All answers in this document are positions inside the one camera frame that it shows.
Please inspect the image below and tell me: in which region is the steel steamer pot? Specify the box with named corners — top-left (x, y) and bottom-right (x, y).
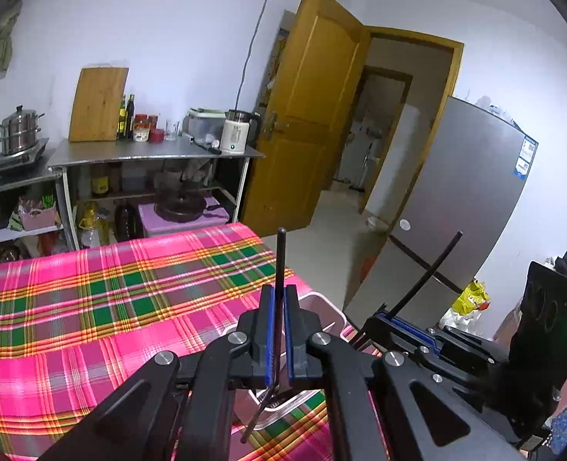
top-left (0, 105), bottom-right (43, 156)

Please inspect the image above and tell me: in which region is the wooden cutting board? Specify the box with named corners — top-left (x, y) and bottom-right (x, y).
top-left (68, 67), bottom-right (129, 143)

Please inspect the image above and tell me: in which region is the black chopstick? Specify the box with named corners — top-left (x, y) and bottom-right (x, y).
top-left (350, 230), bottom-right (465, 352)
top-left (272, 227), bottom-right (286, 388)
top-left (236, 385), bottom-right (279, 443)

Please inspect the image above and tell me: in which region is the drinking glass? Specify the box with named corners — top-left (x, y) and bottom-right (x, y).
top-left (165, 120), bottom-right (179, 142)

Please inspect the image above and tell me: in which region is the grey refrigerator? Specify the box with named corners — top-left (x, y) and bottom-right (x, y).
top-left (345, 98), bottom-right (539, 329)

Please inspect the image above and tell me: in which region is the small pink basket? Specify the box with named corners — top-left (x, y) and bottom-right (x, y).
top-left (17, 205), bottom-right (57, 231)

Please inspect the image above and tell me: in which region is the low steel shelf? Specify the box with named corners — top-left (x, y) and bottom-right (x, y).
top-left (0, 163), bottom-right (74, 254)

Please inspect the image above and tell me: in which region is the induction cooktop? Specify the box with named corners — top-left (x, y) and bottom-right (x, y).
top-left (0, 138), bottom-right (49, 175)

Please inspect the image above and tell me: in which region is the clear storage box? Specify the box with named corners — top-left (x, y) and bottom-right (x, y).
top-left (182, 108), bottom-right (226, 145)

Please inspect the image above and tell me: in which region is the red lid jar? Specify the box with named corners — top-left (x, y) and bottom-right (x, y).
top-left (132, 113), bottom-right (158, 143)

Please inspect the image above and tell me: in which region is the yellow wooden door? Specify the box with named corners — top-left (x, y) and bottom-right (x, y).
top-left (241, 0), bottom-right (371, 236)

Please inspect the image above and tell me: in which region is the pink plastic utensil holder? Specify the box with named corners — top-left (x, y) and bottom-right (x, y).
top-left (233, 284), bottom-right (347, 430)

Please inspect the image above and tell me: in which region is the dark oil bottle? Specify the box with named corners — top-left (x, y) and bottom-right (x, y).
top-left (125, 94), bottom-right (135, 139)

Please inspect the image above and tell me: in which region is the pink plaid tablecloth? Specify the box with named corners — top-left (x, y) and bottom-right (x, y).
top-left (0, 222), bottom-right (391, 461)

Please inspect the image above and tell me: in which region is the white electric kettle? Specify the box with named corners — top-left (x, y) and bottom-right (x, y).
top-left (220, 109), bottom-right (263, 154)

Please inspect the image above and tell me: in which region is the green hanging cloth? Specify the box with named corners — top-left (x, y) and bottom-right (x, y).
top-left (0, 0), bottom-right (23, 73)

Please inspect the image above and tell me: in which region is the black wok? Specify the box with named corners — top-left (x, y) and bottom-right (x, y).
top-left (154, 192), bottom-right (223, 223)

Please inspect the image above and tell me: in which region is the steel kitchen shelf table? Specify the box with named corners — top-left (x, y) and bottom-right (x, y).
top-left (48, 135), bottom-right (263, 251)

